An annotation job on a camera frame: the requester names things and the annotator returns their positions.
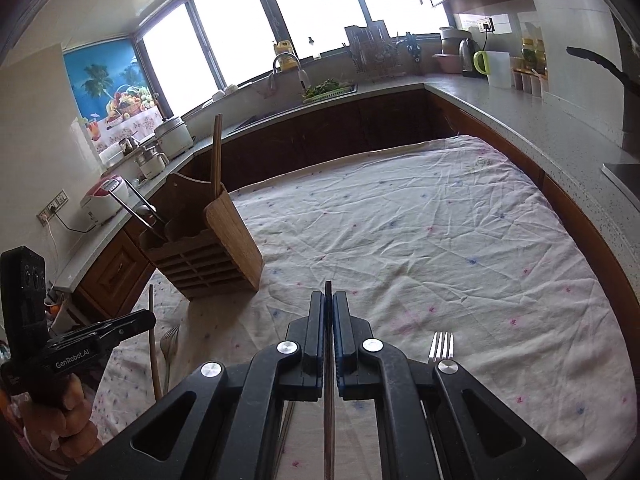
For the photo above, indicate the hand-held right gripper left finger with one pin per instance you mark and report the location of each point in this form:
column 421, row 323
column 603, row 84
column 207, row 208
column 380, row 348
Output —
column 319, row 330

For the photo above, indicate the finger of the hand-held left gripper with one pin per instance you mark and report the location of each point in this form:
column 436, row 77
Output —
column 127, row 327

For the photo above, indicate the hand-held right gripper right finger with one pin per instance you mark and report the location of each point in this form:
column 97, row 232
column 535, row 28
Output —
column 342, row 330

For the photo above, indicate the wooden chopstick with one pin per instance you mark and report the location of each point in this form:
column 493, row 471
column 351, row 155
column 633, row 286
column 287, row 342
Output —
column 154, row 360
column 217, row 155

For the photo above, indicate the dark chopstick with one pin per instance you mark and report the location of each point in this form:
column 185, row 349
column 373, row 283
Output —
column 328, row 410

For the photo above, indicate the wooden utensil holder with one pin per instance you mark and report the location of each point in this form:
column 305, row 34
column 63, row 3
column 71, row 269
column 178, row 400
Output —
column 210, row 250

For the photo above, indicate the person's left forearm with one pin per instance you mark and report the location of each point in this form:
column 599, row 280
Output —
column 30, row 452

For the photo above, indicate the person's left hand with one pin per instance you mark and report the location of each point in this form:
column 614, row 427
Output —
column 65, row 425

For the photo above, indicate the metal fork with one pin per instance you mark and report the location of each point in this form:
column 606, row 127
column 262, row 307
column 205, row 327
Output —
column 442, row 347
column 170, row 342

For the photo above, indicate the floral table cloth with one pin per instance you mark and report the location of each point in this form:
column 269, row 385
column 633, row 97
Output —
column 400, row 240

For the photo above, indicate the pink white rice cooker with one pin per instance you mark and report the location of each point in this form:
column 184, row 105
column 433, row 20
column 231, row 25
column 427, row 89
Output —
column 107, row 200

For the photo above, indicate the small white electric pot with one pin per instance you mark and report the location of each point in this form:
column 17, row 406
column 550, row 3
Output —
column 151, row 164

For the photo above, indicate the large white rice cooker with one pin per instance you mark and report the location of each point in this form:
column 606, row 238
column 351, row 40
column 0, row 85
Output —
column 174, row 137

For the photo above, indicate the wooden lower cabinets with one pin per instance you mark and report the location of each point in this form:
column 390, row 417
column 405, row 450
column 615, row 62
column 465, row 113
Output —
column 320, row 130

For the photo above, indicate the kitchen sink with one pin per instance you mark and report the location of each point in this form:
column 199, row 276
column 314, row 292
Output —
column 260, row 117

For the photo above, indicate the green basket of vegetables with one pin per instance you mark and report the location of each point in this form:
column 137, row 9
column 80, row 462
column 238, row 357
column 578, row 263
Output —
column 327, row 90

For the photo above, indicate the steel faucet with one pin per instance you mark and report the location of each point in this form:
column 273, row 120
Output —
column 290, row 67

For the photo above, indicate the yellow detergent bottle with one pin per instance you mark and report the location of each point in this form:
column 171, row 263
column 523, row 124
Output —
column 285, row 55

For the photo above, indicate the dish rack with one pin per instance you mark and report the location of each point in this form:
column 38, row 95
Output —
column 372, row 50

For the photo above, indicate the knife and scissors stand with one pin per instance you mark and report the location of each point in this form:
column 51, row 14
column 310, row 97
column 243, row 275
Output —
column 411, row 52

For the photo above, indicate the pink basin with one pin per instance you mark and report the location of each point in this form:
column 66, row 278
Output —
column 446, row 62

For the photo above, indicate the steel electric kettle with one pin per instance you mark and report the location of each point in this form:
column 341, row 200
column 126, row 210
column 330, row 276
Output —
column 469, row 57

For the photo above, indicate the white green jug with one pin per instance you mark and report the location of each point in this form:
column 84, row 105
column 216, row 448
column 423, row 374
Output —
column 495, row 70

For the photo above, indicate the white seasoning jars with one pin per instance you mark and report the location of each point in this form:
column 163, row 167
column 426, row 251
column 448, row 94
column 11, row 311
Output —
column 528, row 82

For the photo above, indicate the beige pot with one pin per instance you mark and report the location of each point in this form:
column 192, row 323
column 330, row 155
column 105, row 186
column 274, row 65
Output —
column 452, row 40

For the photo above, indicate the dark-framed window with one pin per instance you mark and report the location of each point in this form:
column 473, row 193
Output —
column 310, row 10

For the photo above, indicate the yellow oil bottle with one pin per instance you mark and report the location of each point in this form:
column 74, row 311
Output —
column 527, row 50

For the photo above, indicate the wall power outlet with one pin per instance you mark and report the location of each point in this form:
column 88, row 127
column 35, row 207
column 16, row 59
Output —
column 52, row 205
column 486, row 25

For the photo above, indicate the tropical fruit wall poster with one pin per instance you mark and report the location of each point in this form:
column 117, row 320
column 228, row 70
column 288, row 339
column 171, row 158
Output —
column 112, row 95

